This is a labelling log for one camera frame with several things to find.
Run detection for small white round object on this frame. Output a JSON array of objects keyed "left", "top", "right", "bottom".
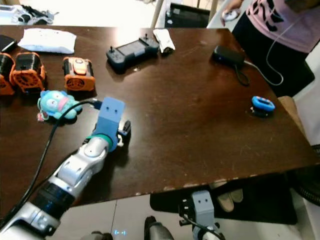
[{"left": 222, "top": 10, "right": 240, "bottom": 22}]

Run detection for person's hand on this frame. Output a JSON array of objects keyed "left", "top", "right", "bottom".
[{"left": 222, "top": 0, "right": 244, "bottom": 14}]

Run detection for beige slippers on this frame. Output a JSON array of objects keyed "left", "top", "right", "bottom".
[{"left": 209, "top": 181, "right": 245, "bottom": 212}]

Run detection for orange black battery pack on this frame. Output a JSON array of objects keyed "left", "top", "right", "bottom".
[
  {"left": 0, "top": 52, "right": 16, "bottom": 96},
  {"left": 10, "top": 51, "right": 48, "bottom": 94},
  {"left": 62, "top": 56, "right": 97, "bottom": 93}
]

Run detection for black floor mat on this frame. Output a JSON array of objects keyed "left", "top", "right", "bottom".
[{"left": 149, "top": 179, "right": 299, "bottom": 226}]

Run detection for black handheld remote controller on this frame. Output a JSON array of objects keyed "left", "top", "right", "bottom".
[{"left": 105, "top": 33, "right": 160, "bottom": 72}]

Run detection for robot left leg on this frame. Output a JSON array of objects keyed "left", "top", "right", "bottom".
[{"left": 91, "top": 230, "right": 114, "bottom": 240}]

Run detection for white wet wipes packet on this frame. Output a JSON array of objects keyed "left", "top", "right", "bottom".
[{"left": 17, "top": 28, "right": 78, "bottom": 55}]

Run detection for wooden furniture leg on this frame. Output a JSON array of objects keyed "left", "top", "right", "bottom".
[{"left": 150, "top": 0, "right": 167, "bottom": 29}]

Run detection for black power adapter box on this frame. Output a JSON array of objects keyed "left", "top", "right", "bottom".
[{"left": 211, "top": 44, "right": 247, "bottom": 68}]

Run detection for black case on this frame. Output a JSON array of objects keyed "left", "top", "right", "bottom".
[{"left": 164, "top": 2, "right": 212, "bottom": 29}]

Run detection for black smartphone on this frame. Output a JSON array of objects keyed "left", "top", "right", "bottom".
[{"left": 0, "top": 34, "right": 17, "bottom": 54}]

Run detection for person in pink shirt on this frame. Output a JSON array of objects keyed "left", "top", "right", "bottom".
[{"left": 220, "top": 0, "right": 320, "bottom": 99}]

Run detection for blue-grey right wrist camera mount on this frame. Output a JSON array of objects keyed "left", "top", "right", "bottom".
[{"left": 189, "top": 189, "right": 216, "bottom": 231}]

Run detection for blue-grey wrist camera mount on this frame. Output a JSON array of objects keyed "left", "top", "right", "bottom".
[
  {"left": 189, "top": 189, "right": 216, "bottom": 231},
  {"left": 86, "top": 96, "right": 127, "bottom": 152}
]

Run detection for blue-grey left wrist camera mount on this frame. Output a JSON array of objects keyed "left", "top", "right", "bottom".
[{"left": 86, "top": 96, "right": 127, "bottom": 152}]

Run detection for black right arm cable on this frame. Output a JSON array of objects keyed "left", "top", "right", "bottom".
[{"left": 178, "top": 214, "right": 227, "bottom": 240}]

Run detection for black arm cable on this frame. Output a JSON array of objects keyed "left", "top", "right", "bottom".
[
  {"left": 178, "top": 214, "right": 227, "bottom": 240},
  {"left": 0, "top": 99, "right": 105, "bottom": 231}
]

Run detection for blue plush toy keychain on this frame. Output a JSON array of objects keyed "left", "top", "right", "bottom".
[{"left": 36, "top": 90, "right": 83, "bottom": 121}]

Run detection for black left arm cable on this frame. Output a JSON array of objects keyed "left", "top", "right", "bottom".
[{"left": 0, "top": 99, "right": 105, "bottom": 231}]

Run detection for black adapter strap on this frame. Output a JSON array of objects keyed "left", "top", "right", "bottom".
[{"left": 234, "top": 63, "right": 252, "bottom": 87}]

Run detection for white device with black cables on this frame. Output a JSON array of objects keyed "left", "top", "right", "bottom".
[{"left": 0, "top": 4, "right": 54, "bottom": 26}]

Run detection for thin white cable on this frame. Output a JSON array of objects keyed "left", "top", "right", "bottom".
[{"left": 244, "top": 19, "right": 312, "bottom": 87}]

